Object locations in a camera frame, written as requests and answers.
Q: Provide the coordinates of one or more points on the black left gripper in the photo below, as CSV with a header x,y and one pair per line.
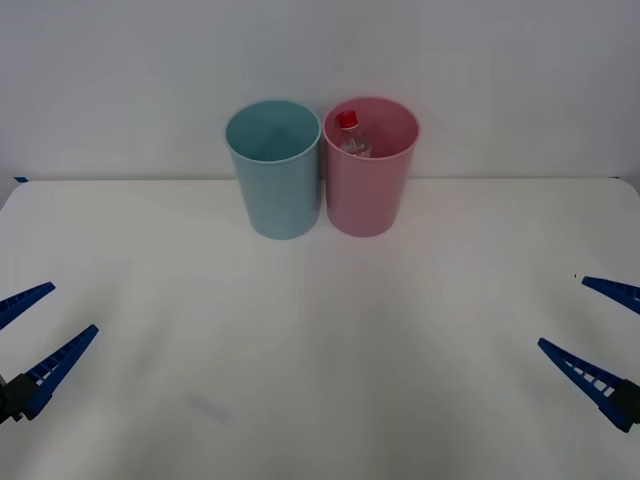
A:
x,y
6,404

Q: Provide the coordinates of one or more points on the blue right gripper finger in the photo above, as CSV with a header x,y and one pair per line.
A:
x,y
620,292
600,382

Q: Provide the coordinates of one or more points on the small bottle with red cap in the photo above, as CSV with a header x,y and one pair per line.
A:
x,y
352,137

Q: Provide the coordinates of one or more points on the pink plastic bin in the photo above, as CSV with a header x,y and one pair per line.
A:
x,y
365,200

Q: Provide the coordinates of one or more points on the pale blue plastic bin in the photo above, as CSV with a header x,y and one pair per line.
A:
x,y
280,200

